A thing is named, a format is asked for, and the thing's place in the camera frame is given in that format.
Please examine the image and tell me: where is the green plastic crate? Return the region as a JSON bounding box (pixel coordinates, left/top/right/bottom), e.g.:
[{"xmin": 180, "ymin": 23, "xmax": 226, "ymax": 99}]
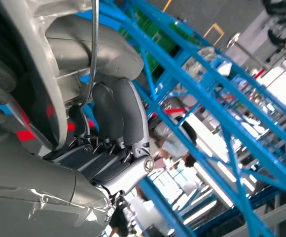
[{"xmin": 118, "ymin": 9, "xmax": 201, "ymax": 73}]

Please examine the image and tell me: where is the red barrier belt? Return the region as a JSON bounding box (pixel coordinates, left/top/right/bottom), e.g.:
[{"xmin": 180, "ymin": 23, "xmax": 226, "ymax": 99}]
[{"xmin": 152, "ymin": 104, "xmax": 201, "ymax": 116}]

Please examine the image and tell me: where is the chrome stanchion post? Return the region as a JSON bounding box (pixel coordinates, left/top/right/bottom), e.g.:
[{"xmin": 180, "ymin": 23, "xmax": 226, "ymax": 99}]
[{"xmin": 226, "ymin": 31, "xmax": 267, "ymax": 79}]

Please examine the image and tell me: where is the blue metal shelf rack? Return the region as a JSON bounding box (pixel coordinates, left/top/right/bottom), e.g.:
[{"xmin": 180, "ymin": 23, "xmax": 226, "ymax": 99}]
[{"xmin": 76, "ymin": 0, "xmax": 286, "ymax": 237}]

